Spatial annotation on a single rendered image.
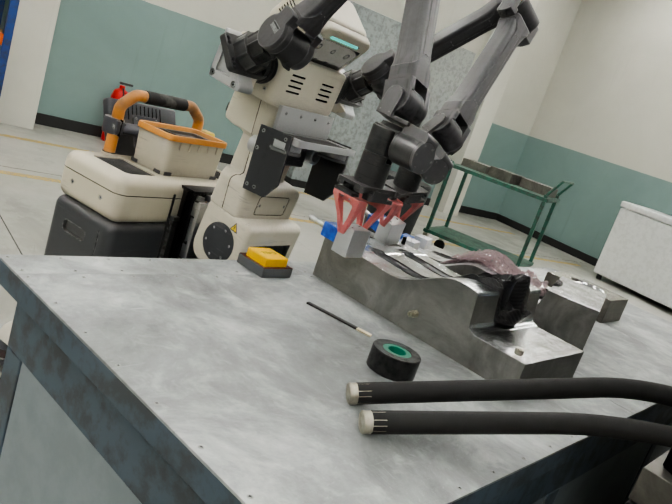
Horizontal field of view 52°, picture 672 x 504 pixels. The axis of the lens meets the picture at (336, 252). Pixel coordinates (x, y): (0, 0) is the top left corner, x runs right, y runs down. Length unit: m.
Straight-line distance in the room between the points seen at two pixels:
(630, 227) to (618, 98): 2.12
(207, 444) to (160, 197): 1.17
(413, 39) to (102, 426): 0.81
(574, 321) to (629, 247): 6.69
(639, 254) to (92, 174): 7.01
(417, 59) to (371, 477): 0.73
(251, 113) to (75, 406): 0.97
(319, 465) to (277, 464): 0.05
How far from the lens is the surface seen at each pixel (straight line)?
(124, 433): 0.89
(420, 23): 1.28
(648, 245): 8.19
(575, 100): 10.08
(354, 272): 1.38
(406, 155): 1.16
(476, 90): 1.55
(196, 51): 7.03
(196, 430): 0.78
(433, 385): 0.96
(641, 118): 9.52
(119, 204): 1.79
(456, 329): 1.25
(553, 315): 1.61
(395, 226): 1.54
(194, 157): 1.96
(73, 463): 1.00
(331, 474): 0.78
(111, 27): 6.72
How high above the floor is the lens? 1.20
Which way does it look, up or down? 14 degrees down
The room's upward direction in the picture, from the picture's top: 19 degrees clockwise
